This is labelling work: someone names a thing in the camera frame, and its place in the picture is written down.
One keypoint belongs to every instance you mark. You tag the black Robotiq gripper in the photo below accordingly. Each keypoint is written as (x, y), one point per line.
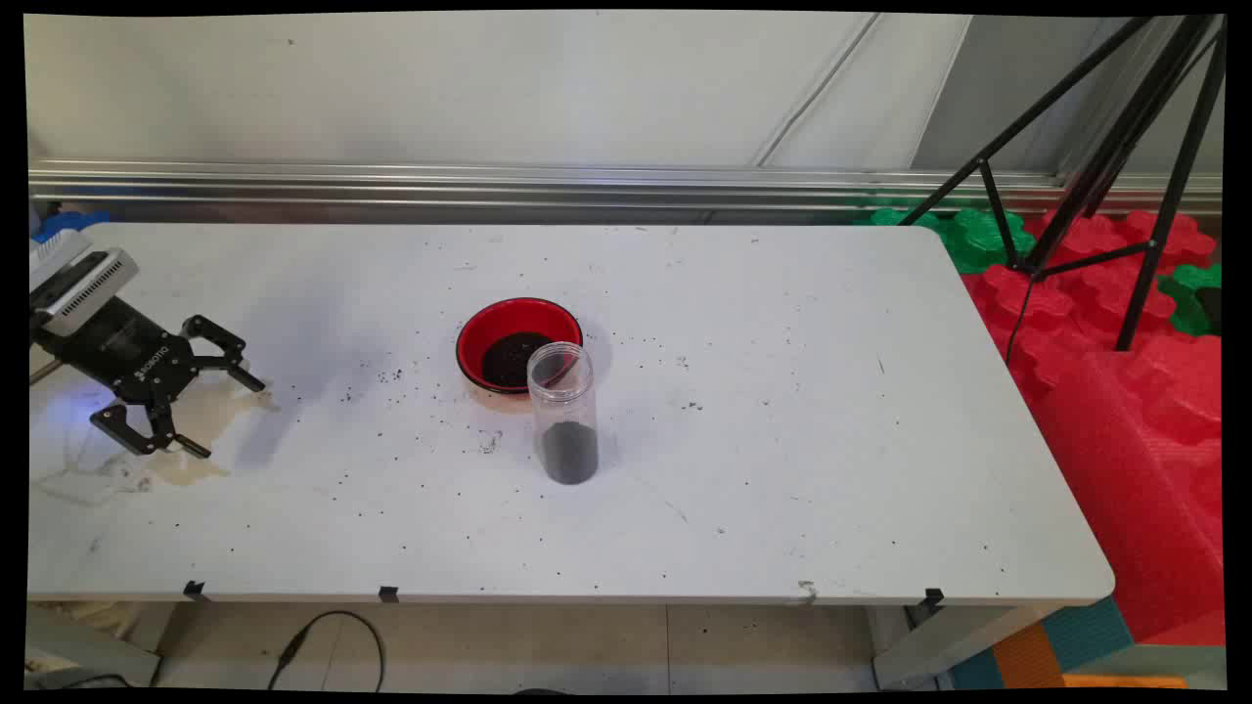
(127, 352)

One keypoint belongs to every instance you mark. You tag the clear plastic jar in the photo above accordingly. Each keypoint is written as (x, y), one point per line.
(562, 401)

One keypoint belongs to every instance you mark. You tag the black granules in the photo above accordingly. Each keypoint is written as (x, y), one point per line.
(504, 362)
(570, 455)

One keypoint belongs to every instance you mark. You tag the grey table leg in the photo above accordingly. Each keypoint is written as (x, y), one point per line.
(108, 665)
(939, 653)

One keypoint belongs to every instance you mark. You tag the red bowl with black rim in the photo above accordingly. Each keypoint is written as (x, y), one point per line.
(489, 328)

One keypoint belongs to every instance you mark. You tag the black granules in bowl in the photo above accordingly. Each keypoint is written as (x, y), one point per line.
(504, 362)

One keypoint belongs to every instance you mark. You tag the green foam puzzle block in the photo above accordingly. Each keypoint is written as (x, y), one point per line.
(1188, 298)
(978, 244)

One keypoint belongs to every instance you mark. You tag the orange foam block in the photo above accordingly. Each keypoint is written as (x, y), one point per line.
(1027, 660)

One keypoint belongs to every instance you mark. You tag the teal foam block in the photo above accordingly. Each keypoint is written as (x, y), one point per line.
(1086, 636)

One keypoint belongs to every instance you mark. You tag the large knobbed foam block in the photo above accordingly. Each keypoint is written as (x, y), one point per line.
(1125, 489)

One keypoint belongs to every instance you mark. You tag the black tripod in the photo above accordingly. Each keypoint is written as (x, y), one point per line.
(1120, 137)

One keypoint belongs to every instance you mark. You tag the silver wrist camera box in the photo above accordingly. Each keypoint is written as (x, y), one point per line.
(93, 284)

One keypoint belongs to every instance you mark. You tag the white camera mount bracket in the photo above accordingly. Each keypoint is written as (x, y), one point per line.
(54, 249)

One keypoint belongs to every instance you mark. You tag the aluminium wall rail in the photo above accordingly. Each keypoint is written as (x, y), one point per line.
(734, 186)

